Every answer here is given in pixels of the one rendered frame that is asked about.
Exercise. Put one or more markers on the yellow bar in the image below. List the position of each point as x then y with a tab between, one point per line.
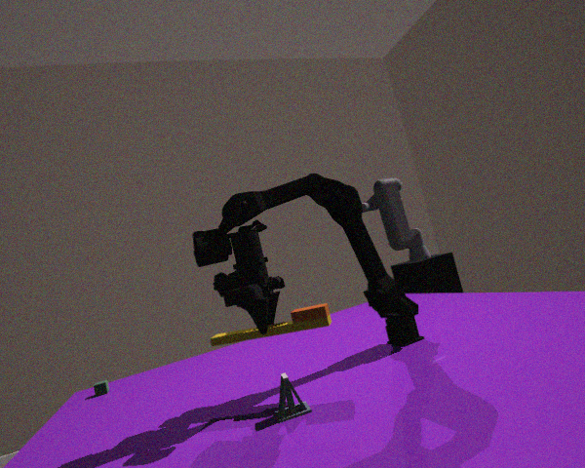
303	319

